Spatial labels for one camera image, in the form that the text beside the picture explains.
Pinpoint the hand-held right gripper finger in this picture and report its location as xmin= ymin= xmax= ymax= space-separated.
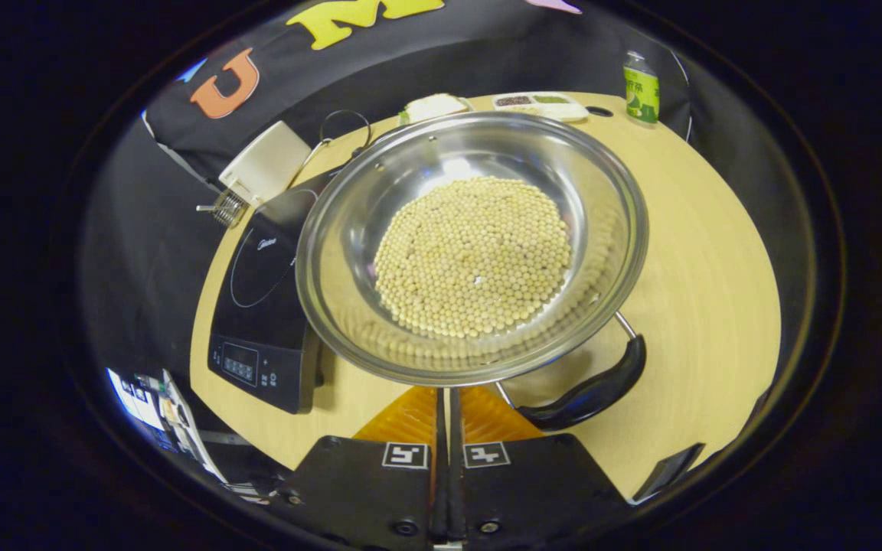
xmin=449 ymin=386 xmax=631 ymax=546
xmin=279 ymin=386 xmax=449 ymax=546

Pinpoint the steel pot with black handle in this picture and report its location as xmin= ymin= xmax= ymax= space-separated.
xmin=296 ymin=111 xmax=648 ymax=431

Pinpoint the black induction cooktop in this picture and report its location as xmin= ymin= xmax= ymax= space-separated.
xmin=207 ymin=165 xmax=342 ymax=414

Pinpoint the pile of soybeans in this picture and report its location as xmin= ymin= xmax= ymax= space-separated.
xmin=374 ymin=176 xmax=573 ymax=339

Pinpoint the bright background clutter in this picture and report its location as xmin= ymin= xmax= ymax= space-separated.
xmin=106 ymin=367 xmax=224 ymax=484

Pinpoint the white toaster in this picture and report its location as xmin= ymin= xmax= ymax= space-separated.
xmin=219 ymin=120 xmax=312 ymax=207

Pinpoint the pale green plate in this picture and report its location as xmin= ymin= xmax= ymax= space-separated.
xmin=399 ymin=93 xmax=474 ymax=126

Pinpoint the sandwich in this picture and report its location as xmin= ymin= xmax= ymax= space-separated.
xmin=407 ymin=93 xmax=469 ymax=122

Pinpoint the white divided dish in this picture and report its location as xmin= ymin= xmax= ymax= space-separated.
xmin=492 ymin=92 xmax=589 ymax=123

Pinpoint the green label bottle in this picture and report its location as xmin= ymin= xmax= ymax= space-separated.
xmin=623 ymin=51 xmax=660 ymax=125

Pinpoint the small metal wire rack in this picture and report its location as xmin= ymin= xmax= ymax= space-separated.
xmin=196 ymin=190 xmax=247 ymax=228

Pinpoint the black power cable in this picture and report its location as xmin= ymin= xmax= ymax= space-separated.
xmin=288 ymin=109 xmax=371 ymax=192

